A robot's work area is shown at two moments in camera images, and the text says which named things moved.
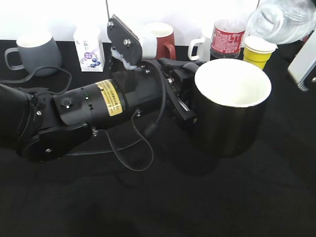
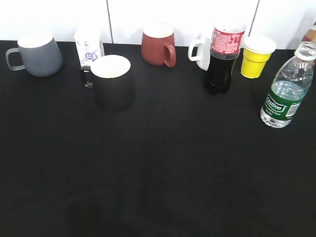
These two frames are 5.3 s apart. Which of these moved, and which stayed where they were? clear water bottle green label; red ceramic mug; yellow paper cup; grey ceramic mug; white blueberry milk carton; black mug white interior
Moved: clear water bottle green label; black mug white interior
Stayed: red ceramic mug; grey ceramic mug; white blueberry milk carton; yellow paper cup
